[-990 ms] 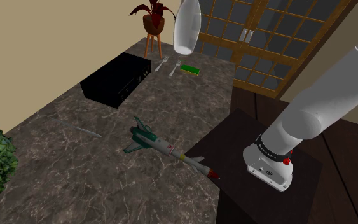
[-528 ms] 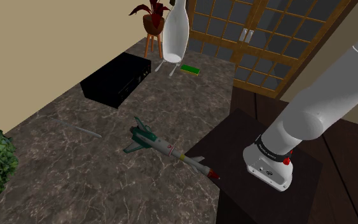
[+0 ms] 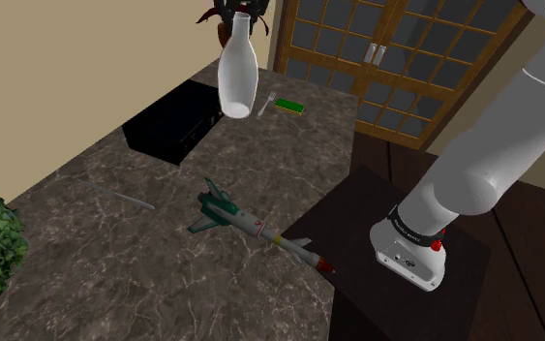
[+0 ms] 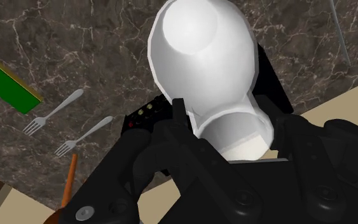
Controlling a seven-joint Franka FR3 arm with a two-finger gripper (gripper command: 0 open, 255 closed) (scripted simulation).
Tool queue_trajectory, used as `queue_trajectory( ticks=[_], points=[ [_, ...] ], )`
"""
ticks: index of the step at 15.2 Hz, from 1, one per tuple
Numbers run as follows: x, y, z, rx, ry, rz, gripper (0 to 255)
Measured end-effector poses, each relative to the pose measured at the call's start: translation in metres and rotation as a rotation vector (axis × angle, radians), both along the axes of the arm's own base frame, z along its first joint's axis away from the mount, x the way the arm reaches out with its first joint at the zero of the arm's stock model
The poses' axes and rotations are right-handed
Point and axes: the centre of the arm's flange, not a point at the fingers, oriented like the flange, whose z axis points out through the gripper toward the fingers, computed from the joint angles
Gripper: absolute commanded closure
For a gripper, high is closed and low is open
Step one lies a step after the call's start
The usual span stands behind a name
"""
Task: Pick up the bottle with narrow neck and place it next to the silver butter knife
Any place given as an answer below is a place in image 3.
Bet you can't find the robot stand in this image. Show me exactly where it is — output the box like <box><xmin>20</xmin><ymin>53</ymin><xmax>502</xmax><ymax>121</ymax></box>
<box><xmin>281</xmin><ymin>164</ymin><xmax>493</xmax><ymax>341</ymax></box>

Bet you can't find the dark-leaved potted plant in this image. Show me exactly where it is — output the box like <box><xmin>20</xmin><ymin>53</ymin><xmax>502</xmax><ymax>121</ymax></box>
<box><xmin>195</xmin><ymin>0</ymin><xmax>271</xmax><ymax>49</ymax></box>

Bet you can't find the grey and green toy rocket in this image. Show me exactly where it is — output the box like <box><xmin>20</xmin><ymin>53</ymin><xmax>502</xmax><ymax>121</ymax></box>
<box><xmin>187</xmin><ymin>177</ymin><xmax>336</xmax><ymax>274</ymax></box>

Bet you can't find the black box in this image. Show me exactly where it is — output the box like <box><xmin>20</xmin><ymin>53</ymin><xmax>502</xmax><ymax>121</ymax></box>
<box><xmin>121</xmin><ymin>78</ymin><xmax>226</xmax><ymax>167</ymax></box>

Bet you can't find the green and yellow sponge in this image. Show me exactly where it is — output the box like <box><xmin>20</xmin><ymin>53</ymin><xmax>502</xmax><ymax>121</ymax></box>
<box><xmin>273</xmin><ymin>97</ymin><xmax>306</xmax><ymax>117</ymax></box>

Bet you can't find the wooden door with glass panes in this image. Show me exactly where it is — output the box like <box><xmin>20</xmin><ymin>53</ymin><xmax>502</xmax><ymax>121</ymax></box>
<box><xmin>274</xmin><ymin>0</ymin><xmax>535</xmax><ymax>151</ymax></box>

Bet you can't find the white vase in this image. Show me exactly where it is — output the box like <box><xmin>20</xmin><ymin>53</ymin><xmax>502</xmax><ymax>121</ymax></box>
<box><xmin>217</xmin><ymin>11</ymin><xmax>260</xmax><ymax>120</ymax></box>

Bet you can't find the silver fork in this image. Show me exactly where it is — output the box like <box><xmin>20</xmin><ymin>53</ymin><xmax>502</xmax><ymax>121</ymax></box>
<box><xmin>257</xmin><ymin>90</ymin><xmax>278</xmax><ymax>118</ymax></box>

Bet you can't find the thin grey rod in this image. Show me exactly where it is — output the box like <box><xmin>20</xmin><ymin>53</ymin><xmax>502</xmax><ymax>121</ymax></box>
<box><xmin>76</xmin><ymin>178</ymin><xmax>156</xmax><ymax>211</ymax></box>

